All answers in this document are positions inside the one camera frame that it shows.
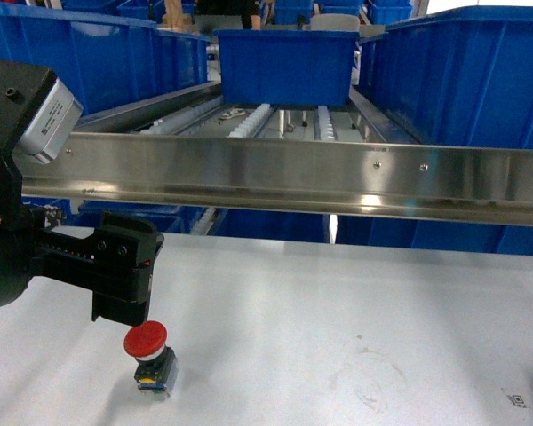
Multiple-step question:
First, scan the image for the white roller track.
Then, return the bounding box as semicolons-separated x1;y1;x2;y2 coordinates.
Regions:
314;106;338;141

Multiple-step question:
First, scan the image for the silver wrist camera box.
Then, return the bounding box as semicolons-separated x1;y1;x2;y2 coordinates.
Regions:
15;78;83;164

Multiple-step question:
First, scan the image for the large blue bin left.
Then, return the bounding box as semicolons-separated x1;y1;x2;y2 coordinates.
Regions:
0;3;208;114

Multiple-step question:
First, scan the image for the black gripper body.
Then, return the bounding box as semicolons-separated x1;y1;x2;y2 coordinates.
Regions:
0;149;93;307

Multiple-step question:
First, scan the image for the red emergency stop button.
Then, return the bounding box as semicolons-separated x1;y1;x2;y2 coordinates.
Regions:
123;320;177;398

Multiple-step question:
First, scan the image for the large blue bin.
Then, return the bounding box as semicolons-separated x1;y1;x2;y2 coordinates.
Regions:
357;6;533;150
0;3;208;114

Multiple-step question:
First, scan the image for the large blue bin right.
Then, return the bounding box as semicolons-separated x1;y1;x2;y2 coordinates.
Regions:
357;6;533;150

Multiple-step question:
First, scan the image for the steel shelf front rail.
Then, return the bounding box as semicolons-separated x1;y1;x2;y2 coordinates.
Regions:
18;133;533;226

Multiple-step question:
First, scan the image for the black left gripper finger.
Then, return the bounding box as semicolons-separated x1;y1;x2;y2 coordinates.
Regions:
91;212;164;327

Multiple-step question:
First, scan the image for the person in black top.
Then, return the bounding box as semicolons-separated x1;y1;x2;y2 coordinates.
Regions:
195;0;262;30

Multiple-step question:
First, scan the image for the blue bin centre on rollers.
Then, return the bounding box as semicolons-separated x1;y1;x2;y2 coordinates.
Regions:
215;29;359;107

